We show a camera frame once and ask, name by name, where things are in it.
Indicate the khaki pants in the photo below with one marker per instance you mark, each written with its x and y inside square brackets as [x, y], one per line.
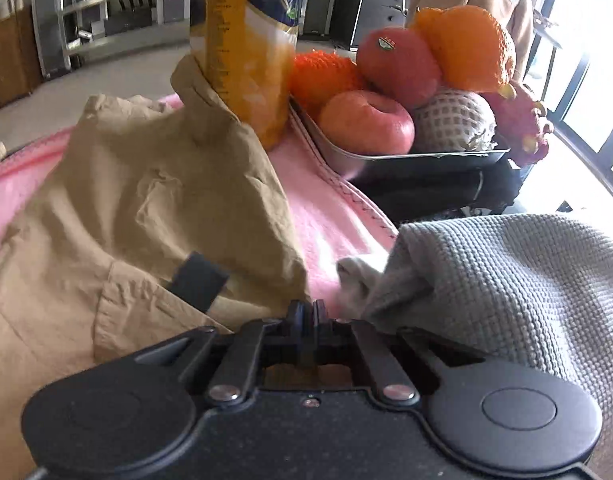
[136, 200]

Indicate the plain red apple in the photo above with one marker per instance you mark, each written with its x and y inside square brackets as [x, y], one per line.
[366, 125]

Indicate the grey waffle cloth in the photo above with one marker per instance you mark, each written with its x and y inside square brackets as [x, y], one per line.
[511, 280]

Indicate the large bumpy orange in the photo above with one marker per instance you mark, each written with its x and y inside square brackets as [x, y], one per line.
[466, 45]

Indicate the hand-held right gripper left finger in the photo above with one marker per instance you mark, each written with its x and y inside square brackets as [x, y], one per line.
[299, 332]

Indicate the pink printed towel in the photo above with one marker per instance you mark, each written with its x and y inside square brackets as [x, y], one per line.
[326, 210]

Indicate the white cloth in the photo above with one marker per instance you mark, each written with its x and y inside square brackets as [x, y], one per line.
[356, 275]

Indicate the orange juice bottle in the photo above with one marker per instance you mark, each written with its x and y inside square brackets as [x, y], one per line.
[241, 70]

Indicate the grey metal television stand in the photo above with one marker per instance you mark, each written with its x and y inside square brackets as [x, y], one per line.
[126, 10]

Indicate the grey tower speaker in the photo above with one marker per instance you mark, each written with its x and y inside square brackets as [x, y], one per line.
[51, 15]

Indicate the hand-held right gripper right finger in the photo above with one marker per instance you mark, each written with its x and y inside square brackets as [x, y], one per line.
[322, 332]

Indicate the red apple with sticker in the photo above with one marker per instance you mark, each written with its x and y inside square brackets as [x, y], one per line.
[396, 65]

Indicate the dark drawer cabinet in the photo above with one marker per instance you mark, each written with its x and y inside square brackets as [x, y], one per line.
[366, 10]

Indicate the white kettle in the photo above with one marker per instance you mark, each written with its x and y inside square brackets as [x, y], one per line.
[11, 2]

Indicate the fruit in orange mesh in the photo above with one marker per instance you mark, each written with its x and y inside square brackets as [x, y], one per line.
[321, 77]

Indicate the brown wooden cabinet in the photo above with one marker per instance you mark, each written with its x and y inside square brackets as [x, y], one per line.
[11, 60]

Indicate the fruit in white foam net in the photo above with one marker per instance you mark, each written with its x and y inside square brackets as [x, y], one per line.
[451, 120]

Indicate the pink dragon fruit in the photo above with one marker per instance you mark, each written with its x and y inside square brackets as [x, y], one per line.
[516, 120]

